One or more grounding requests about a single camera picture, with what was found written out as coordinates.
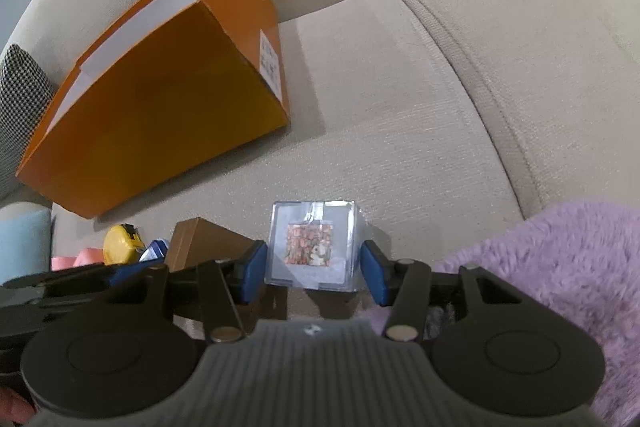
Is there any beige sofa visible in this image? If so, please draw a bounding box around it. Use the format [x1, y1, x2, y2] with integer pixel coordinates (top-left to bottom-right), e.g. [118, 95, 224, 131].
[10, 0, 639, 262]

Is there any pink pump bottle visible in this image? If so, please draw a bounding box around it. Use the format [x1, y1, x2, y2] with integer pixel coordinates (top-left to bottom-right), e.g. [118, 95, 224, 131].
[73, 248, 104, 268]

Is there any person's left hand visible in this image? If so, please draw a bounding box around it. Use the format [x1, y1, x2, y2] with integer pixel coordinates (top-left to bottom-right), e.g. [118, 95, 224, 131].
[0, 387, 35, 425]

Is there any yellow tape measure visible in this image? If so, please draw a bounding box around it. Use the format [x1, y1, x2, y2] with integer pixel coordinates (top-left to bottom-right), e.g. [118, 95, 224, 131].
[102, 223, 145, 265]

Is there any pink cylindrical bottle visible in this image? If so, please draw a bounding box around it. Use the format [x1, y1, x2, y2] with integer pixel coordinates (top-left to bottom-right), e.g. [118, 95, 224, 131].
[51, 257, 76, 271]

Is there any houndstooth cushion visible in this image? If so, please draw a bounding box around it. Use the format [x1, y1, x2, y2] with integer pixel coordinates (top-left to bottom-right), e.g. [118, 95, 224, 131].
[0, 44, 56, 198]

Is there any light blue cushion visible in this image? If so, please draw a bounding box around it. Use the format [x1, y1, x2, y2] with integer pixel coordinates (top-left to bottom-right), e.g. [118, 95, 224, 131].
[0, 208, 52, 283]

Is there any purple fluffy blanket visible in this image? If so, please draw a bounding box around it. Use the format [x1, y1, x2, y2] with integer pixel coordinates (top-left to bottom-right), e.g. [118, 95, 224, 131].
[359, 199, 640, 427]

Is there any blue flat box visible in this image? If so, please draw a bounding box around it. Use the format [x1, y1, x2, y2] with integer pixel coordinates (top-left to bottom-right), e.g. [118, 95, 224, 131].
[139, 239, 169, 262]

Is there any clear cube box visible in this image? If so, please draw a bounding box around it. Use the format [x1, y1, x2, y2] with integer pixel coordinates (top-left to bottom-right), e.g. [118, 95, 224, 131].
[265, 200, 369, 293]

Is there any orange cardboard box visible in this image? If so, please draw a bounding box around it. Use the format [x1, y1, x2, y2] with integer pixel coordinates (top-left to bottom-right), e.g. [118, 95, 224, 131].
[17, 0, 290, 218]

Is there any brown cardboard box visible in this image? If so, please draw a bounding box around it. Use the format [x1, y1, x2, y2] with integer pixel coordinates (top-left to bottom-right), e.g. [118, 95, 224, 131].
[164, 217, 289, 341]

